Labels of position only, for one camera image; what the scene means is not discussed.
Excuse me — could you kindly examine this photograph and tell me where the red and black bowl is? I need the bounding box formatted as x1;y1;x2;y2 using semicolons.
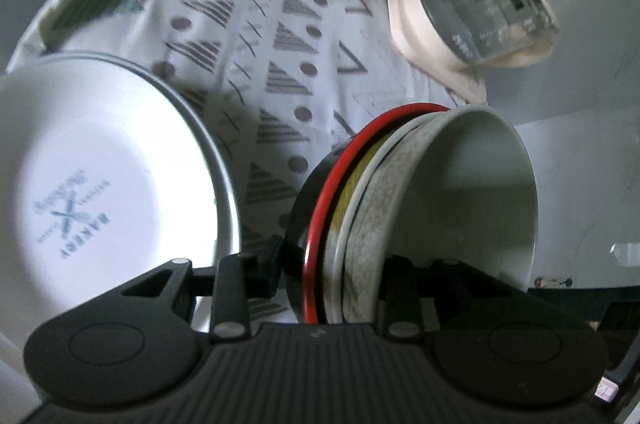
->
283;103;447;324

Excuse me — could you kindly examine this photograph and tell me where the white patterned bowl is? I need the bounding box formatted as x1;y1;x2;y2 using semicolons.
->
322;112;438;323

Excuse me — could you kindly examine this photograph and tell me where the large white bowl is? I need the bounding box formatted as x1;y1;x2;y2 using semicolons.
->
342;106;538;322

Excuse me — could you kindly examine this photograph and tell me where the white Bakery printed plate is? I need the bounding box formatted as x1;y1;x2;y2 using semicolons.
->
1;54;240;355

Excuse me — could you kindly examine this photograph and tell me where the patterned white table cloth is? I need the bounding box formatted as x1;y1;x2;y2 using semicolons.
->
6;0;461;245

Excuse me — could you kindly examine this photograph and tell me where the cream kettle base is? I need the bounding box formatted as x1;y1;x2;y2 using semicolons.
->
386;0;487;104

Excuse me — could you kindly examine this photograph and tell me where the glass electric kettle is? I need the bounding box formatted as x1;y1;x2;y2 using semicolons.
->
421;0;559;68

